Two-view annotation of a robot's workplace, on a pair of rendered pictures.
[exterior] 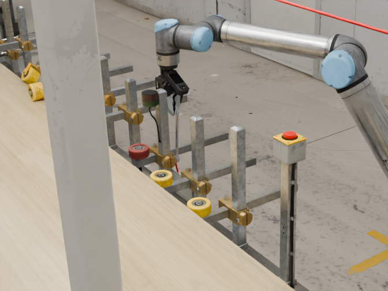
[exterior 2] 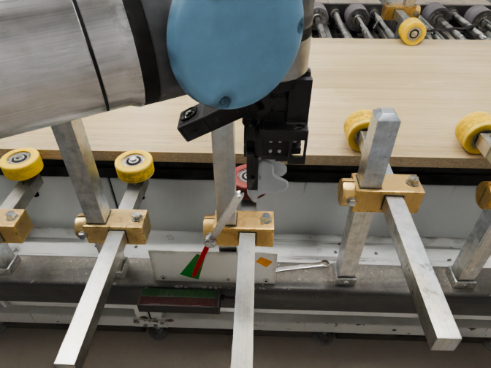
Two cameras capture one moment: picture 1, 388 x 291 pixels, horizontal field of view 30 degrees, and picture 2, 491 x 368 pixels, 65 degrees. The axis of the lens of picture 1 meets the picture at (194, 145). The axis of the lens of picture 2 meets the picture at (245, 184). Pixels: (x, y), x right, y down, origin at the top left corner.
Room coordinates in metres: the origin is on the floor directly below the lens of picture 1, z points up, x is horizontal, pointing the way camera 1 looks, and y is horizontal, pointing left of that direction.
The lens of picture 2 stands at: (2.87, -0.30, 1.40)
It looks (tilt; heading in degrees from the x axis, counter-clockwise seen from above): 40 degrees down; 123
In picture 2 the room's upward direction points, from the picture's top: straight up
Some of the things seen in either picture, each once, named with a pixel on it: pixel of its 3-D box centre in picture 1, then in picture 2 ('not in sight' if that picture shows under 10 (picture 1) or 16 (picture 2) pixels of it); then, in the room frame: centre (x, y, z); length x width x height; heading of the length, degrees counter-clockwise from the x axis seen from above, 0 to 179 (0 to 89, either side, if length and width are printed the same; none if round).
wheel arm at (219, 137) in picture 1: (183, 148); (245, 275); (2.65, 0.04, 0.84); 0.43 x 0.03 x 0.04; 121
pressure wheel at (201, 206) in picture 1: (199, 216); (27, 176); (2.09, -0.01, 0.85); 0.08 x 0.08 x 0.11
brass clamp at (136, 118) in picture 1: (130, 114); (378, 193); (2.79, 0.26, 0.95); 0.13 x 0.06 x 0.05; 31
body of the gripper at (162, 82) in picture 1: (168, 78); (273, 115); (2.66, 0.09, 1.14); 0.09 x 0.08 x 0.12; 31
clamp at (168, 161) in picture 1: (161, 157); (239, 227); (2.57, 0.13, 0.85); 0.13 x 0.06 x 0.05; 31
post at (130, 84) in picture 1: (134, 132); (357, 222); (2.77, 0.25, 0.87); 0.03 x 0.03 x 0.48; 31
